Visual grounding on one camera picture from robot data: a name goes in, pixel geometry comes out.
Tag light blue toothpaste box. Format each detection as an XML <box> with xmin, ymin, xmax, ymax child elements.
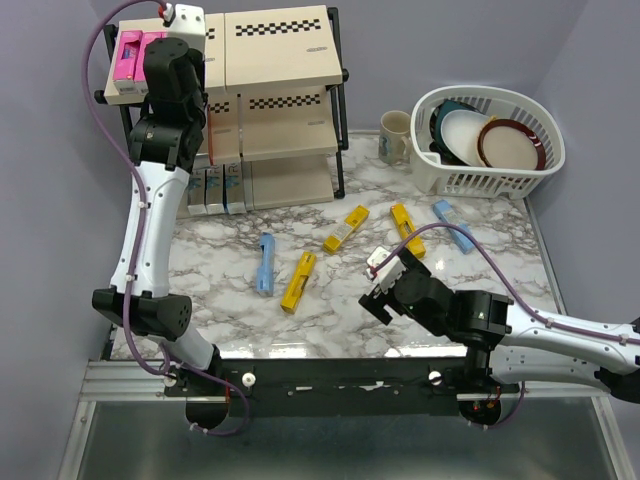
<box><xmin>256</xmin><ymin>232</ymin><xmax>276</xmax><ymax>297</ymax></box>

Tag pink toothpaste box diagonal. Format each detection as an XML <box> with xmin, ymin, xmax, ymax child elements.
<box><xmin>112</xmin><ymin>30</ymin><xmax>143</xmax><ymax>95</ymax></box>

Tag light blue box far right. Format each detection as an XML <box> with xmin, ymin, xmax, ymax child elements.
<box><xmin>432</xmin><ymin>200</ymin><xmax>475</xmax><ymax>254</ymax></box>

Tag white plastic dish basket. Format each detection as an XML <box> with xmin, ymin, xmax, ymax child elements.
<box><xmin>410</xmin><ymin>85</ymin><xmax>565</xmax><ymax>199</ymax></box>

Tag dark teal bowl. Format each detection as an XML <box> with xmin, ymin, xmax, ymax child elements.
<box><xmin>429</xmin><ymin>99</ymin><xmax>479</xmax><ymax>147</ymax></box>

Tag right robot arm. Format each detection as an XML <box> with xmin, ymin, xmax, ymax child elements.
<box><xmin>359</xmin><ymin>247</ymin><xmax>639</xmax><ymax>403</ymax></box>

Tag metallic blue toothpaste box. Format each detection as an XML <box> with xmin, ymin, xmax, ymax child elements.
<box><xmin>224</xmin><ymin>162</ymin><xmax>246</xmax><ymax>215</ymax></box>
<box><xmin>204</xmin><ymin>165</ymin><xmax>225</xmax><ymax>215</ymax></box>
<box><xmin>187</xmin><ymin>171</ymin><xmax>207</xmax><ymax>216</ymax></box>

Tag black base bar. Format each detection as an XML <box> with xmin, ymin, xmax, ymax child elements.
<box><xmin>164</xmin><ymin>355</ymin><xmax>518</xmax><ymax>418</ymax></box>

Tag red rimmed plate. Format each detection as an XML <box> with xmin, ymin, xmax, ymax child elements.
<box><xmin>476</xmin><ymin>119</ymin><xmax>546</xmax><ymax>171</ymax></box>

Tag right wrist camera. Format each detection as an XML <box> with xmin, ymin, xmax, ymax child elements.
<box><xmin>365</xmin><ymin>246</ymin><xmax>405</xmax><ymax>293</ymax></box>

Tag yellow toothpaste box lower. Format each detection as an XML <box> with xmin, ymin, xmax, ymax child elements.
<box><xmin>280</xmin><ymin>251</ymin><xmax>316</xmax><ymax>314</ymax></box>

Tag pink toothpaste box long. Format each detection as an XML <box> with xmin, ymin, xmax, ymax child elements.
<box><xmin>134</xmin><ymin>32</ymin><xmax>166</xmax><ymax>95</ymax></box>

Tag yellow toothpaste box middle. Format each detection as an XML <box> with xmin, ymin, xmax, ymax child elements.
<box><xmin>323</xmin><ymin>205</ymin><xmax>369</xmax><ymax>255</ymax></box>

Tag yellow toothpaste box right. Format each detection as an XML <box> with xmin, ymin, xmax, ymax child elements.
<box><xmin>390</xmin><ymin>203</ymin><xmax>426</xmax><ymax>259</ymax></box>

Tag beige three-tier shelf rack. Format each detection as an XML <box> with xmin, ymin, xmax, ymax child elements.
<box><xmin>97</xmin><ymin>5</ymin><xmax>348</xmax><ymax>212</ymax></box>

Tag cream ceramic mug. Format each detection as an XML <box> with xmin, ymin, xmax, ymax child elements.
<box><xmin>378</xmin><ymin>110</ymin><xmax>413</xmax><ymax>164</ymax></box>

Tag white plate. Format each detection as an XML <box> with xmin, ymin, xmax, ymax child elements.
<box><xmin>440</xmin><ymin>109</ymin><xmax>489</xmax><ymax>167</ymax></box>

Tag yellow toothpaste box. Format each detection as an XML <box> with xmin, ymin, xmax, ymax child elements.
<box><xmin>280</xmin><ymin>251</ymin><xmax>316</xmax><ymax>314</ymax></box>
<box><xmin>390</xmin><ymin>203</ymin><xmax>426</xmax><ymax>259</ymax></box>
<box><xmin>323</xmin><ymin>205</ymin><xmax>369</xmax><ymax>255</ymax></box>

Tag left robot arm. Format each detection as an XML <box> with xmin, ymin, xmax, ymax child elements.
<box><xmin>92</xmin><ymin>37</ymin><xmax>222</xmax><ymax>395</ymax></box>

